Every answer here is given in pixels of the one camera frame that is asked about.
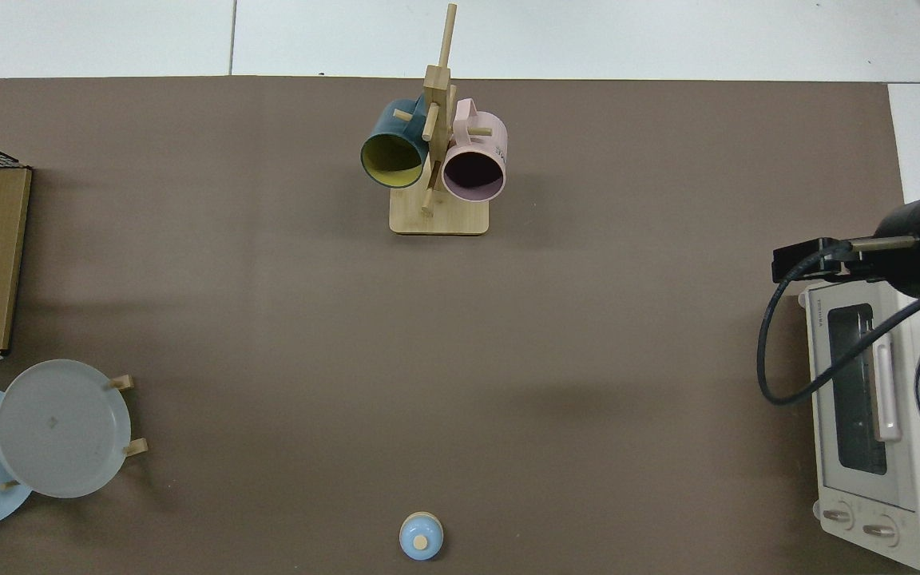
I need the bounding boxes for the pale toaster oven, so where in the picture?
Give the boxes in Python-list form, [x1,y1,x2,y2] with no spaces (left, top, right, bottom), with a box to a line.
[798,280,920,572]

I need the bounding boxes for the pink cup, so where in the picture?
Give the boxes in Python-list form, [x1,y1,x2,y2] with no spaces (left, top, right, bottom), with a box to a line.
[441,98,508,202]

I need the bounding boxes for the wooden cup stand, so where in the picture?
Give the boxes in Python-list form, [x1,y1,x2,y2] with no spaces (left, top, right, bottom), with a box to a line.
[390,3,490,236]

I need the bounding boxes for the dark blue cup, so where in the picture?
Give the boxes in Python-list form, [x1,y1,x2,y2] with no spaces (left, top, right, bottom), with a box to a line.
[360,97,430,189]

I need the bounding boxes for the small blue round thing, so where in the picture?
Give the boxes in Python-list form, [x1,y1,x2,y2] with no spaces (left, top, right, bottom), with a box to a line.
[399,512,444,561]

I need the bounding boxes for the brown table cloth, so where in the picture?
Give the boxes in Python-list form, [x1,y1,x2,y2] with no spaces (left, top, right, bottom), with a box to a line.
[0,76,912,575]

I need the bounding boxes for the wooden plate rack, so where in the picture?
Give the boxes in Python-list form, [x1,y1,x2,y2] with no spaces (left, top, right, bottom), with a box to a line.
[0,374,149,490]

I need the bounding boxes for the grey plate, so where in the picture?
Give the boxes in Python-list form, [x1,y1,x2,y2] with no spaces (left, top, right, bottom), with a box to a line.
[0,359,132,499]

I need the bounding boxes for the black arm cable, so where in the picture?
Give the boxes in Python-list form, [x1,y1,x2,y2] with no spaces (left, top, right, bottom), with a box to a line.
[756,236,920,406]

